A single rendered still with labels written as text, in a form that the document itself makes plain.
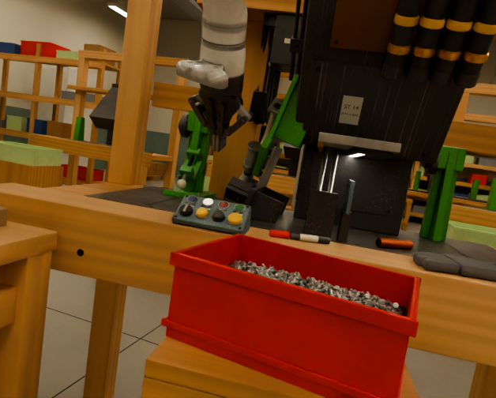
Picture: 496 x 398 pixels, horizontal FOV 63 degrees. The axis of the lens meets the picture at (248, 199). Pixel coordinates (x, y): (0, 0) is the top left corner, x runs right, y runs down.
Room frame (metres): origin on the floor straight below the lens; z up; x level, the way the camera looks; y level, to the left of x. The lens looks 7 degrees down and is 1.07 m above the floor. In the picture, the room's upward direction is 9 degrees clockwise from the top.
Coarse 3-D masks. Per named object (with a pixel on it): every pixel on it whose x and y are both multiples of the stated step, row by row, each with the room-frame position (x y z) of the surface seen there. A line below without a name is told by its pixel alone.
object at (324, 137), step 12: (324, 144) 0.91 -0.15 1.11; (336, 144) 0.83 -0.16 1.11; (348, 144) 0.82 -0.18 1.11; (360, 144) 0.81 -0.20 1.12; (372, 144) 0.81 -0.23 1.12; (384, 144) 0.81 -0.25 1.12; (396, 144) 0.80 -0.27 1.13; (360, 156) 1.05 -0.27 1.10; (372, 156) 0.91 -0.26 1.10; (384, 156) 0.83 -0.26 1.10
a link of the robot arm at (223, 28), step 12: (204, 0) 0.62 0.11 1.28; (216, 0) 0.61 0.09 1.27; (228, 0) 0.60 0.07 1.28; (240, 0) 0.61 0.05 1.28; (204, 12) 0.64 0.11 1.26; (216, 12) 0.62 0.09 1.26; (228, 12) 0.62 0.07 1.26; (240, 12) 0.62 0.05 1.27; (204, 24) 0.65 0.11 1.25; (216, 24) 0.63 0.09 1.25; (228, 24) 0.63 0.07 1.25; (240, 24) 0.64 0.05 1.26; (204, 36) 0.65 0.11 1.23; (216, 36) 0.64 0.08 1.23; (228, 36) 0.64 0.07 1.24; (240, 36) 0.65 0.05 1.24
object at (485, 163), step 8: (472, 160) 9.32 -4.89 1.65; (480, 160) 9.29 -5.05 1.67; (488, 160) 9.24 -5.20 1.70; (480, 168) 9.18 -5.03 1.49; (488, 168) 9.13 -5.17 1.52; (424, 176) 9.56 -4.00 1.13; (472, 176) 9.29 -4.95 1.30; (480, 176) 9.24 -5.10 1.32; (456, 184) 9.31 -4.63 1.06; (464, 184) 9.25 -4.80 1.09; (480, 184) 9.23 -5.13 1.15; (416, 208) 9.60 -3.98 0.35; (424, 208) 9.54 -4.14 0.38; (416, 216) 9.52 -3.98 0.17
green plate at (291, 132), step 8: (296, 80) 1.01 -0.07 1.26; (288, 88) 1.02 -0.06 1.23; (296, 88) 1.02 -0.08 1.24; (288, 96) 1.01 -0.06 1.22; (296, 96) 1.02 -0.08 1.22; (288, 104) 1.03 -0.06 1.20; (280, 112) 1.02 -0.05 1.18; (288, 112) 1.03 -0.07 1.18; (280, 120) 1.03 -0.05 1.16; (288, 120) 1.03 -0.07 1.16; (272, 128) 1.02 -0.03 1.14; (280, 128) 1.03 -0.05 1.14; (288, 128) 1.03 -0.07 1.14; (296, 128) 1.02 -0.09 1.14; (272, 136) 1.02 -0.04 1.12; (280, 136) 1.03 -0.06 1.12; (288, 136) 1.02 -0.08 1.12; (296, 136) 1.02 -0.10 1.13; (304, 136) 1.02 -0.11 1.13; (272, 144) 1.08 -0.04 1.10; (296, 144) 1.02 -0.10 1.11
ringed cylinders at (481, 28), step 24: (408, 0) 0.78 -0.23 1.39; (432, 0) 0.78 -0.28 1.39; (456, 0) 0.78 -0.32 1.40; (408, 24) 0.80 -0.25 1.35; (432, 24) 0.79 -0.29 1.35; (456, 24) 0.79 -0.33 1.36; (480, 24) 0.78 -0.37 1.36; (408, 48) 0.83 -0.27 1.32; (432, 48) 0.82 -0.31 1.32; (456, 48) 0.81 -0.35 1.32; (480, 48) 0.80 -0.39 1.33; (384, 72) 0.87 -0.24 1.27; (408, 72) 0.86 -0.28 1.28; (432, 72) 0.85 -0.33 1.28
